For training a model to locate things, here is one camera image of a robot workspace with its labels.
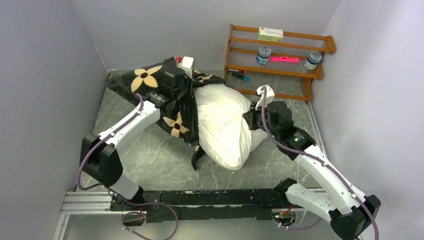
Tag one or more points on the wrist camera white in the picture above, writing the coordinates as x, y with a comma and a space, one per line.
266, 95
187, 64

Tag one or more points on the black pillowcase with beige flowers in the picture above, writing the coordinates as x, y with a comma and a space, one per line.
177, 118

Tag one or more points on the blue white jar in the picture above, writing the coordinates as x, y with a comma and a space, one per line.
263, 55
313, 60

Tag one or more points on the red white marker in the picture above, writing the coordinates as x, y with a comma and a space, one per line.
237, 70

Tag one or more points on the pink highlighter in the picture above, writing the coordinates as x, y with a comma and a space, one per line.
284, 59

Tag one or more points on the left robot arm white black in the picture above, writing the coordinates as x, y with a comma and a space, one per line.
100, 157

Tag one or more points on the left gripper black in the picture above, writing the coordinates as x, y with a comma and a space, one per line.
188, 81

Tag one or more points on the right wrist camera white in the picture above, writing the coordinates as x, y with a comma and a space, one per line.
266, 95

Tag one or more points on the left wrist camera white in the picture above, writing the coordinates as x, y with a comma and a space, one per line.
187, 64

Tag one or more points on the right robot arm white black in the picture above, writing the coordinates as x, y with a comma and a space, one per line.
348, 210

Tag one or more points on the right blue white jar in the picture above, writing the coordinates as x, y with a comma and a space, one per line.
313, 60

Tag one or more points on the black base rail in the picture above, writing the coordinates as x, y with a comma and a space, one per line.
262, 204

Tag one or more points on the white green box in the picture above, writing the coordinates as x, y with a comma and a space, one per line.
270, 34

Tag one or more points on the wooden shelf rack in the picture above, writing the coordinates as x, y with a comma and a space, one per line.
243, 46

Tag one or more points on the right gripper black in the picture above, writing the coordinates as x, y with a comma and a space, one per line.
250, 116

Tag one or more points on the white pillow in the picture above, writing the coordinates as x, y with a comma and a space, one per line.
223, 132

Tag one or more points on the left blue white jar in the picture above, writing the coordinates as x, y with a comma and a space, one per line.
263, 55

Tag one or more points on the black blue marker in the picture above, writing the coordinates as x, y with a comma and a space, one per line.
240, 76

